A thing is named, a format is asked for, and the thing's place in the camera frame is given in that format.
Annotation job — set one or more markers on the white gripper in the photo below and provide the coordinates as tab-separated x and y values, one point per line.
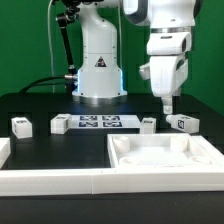
166	75

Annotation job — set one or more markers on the white square tabletop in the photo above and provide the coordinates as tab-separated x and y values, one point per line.
161	150

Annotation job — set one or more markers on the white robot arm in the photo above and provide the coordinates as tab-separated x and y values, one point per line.
170	23

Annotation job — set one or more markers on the white marker tag sheet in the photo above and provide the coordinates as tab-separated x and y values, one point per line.
104	121

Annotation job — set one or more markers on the white U-shaped obstacle fence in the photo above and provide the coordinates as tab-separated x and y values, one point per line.
106	180

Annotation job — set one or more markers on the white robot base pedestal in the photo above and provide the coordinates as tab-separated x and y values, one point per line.
99	78

